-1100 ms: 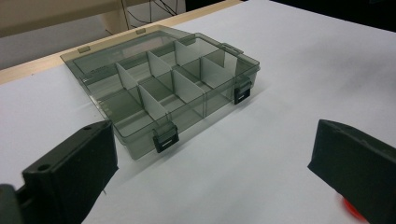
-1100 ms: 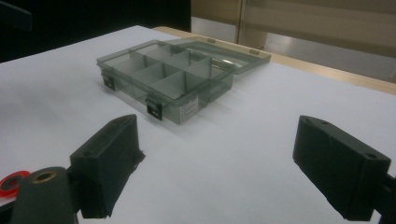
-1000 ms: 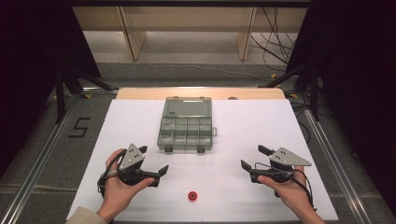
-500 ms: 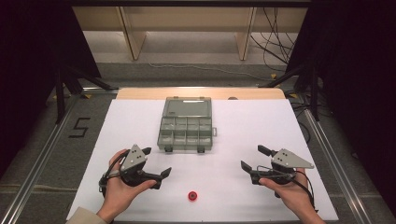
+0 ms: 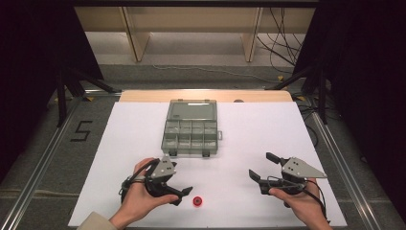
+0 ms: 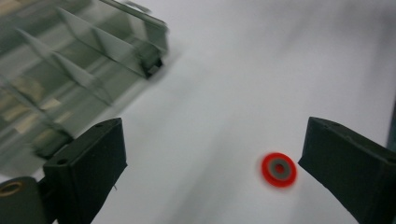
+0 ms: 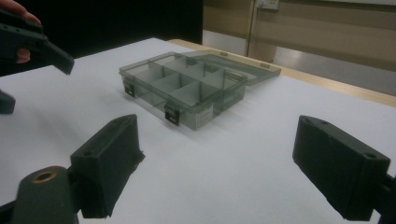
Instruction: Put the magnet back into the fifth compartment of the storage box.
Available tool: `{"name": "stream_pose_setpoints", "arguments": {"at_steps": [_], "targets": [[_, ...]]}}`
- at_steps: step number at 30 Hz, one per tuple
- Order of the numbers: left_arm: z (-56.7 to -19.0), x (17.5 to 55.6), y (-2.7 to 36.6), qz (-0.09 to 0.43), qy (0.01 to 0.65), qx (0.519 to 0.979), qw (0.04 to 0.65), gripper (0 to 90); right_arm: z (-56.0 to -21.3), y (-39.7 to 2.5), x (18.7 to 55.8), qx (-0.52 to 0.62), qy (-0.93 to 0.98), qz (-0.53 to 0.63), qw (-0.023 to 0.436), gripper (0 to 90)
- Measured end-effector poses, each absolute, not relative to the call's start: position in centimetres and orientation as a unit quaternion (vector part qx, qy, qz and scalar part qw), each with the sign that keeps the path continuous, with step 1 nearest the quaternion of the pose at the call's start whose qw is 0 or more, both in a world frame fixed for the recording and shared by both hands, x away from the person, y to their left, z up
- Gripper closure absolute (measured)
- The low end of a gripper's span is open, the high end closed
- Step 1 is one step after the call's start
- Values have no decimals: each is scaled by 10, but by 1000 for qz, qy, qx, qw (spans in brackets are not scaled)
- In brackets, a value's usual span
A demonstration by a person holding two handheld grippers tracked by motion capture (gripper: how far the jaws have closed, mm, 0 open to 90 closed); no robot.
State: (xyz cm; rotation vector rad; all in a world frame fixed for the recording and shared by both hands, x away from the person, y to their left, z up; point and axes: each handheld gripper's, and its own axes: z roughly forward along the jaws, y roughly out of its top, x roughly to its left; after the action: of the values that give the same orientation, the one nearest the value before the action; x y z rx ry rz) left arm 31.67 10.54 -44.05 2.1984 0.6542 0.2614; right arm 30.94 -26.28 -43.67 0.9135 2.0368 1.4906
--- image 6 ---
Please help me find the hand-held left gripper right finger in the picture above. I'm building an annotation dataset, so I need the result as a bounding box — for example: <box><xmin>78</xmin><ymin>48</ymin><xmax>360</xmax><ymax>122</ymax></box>
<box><xmin>298</xmin><ymin>116</ymin><xmax>396</xmax><ymax>224</ymax></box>

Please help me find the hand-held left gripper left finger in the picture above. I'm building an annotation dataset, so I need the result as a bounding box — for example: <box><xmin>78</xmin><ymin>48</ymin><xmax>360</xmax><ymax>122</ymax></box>
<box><xmin>42</xmin><ymin>117</ymin><xmax>128</xmax><ymax>224</ymax></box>

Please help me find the red and grey washer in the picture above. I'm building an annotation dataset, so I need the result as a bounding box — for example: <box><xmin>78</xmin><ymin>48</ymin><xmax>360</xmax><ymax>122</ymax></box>
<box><xmin>261</xmin><ymin>151</ymin><xmax>298</xmax><ymax>189</ymax></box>

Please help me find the smoky clear compartment box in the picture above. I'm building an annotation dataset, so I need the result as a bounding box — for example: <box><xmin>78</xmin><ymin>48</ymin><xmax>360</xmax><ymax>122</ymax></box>
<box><xmin>0</xmin><ymin>0</ymin><xmax>171</xmax><ymax>175</ymax></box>

